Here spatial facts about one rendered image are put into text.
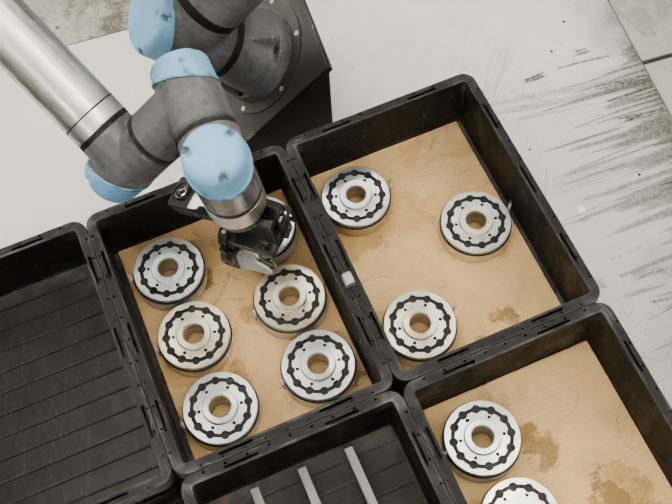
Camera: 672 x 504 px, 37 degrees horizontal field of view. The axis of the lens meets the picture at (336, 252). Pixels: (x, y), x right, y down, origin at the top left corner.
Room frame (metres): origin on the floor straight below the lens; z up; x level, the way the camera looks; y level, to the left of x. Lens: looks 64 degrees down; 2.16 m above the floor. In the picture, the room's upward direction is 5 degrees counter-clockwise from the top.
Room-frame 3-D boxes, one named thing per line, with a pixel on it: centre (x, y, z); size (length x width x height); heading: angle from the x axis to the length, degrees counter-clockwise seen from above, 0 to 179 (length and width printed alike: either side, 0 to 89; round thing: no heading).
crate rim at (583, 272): (0.63, -0.14, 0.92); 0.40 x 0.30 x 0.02; 19
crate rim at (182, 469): (0.54, 0.14, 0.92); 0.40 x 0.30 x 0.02; 19
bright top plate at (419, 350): (0.50, -0.11, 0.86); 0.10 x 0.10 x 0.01
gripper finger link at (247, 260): (0.60, 0.12, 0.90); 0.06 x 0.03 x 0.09; 64
